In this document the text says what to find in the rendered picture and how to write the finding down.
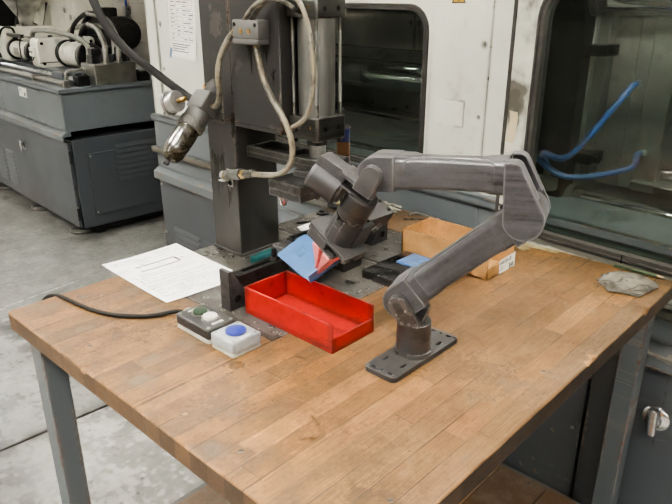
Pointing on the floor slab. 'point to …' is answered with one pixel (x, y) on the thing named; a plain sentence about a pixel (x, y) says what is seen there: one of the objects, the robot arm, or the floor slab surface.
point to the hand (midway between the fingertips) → (320, 268)
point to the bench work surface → (353, 390)
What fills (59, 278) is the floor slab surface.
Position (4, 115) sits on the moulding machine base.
